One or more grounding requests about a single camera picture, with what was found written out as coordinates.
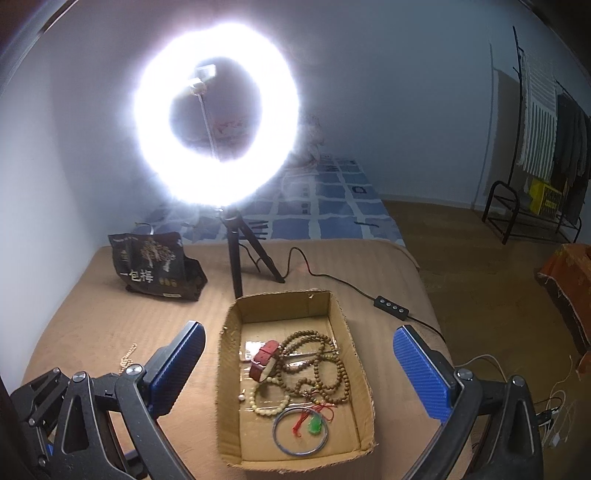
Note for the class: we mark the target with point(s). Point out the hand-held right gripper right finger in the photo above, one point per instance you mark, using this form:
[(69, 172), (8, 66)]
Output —
[(420, 374)]

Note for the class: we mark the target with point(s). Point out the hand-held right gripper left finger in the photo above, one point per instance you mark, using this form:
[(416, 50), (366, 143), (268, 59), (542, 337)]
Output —
[(178, 369)]

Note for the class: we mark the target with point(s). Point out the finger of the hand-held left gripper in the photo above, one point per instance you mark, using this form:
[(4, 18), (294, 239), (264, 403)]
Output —
[(37, 392)]

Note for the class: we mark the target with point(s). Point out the cardboard box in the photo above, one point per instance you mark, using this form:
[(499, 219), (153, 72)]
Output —
[(228, 369)]

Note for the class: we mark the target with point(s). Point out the blue bangle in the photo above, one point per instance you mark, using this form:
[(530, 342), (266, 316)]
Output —
[(277, 438)]

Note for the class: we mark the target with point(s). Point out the black printed snack bag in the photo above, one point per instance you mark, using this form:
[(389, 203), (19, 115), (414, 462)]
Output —
[(147, 267)]

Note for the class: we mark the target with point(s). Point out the black tripod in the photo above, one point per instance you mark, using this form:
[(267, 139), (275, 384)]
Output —
[(233, 249)]

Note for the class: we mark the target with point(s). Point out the orange cloth covered box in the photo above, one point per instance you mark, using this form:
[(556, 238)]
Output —
[(570, 277)]

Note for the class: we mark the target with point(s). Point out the black clothes rack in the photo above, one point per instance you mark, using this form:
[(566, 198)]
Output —
[(503, 207)]

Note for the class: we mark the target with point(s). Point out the blue patterned bedsheet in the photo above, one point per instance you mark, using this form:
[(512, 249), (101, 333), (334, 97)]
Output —
[(332, 203)]

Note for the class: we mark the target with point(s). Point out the yellow crate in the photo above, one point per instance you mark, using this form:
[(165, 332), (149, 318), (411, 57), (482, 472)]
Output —
[(545, 198)]

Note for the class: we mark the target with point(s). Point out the dark hanging clothes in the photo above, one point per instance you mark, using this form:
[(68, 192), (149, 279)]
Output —
[(572, 147)]

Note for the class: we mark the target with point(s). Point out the striped towel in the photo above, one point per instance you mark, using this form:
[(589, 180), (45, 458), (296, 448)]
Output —
[(538, 115)]

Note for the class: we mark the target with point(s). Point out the phone clamp on pole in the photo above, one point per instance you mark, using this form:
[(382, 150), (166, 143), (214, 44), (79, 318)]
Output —
[(203, 76)]

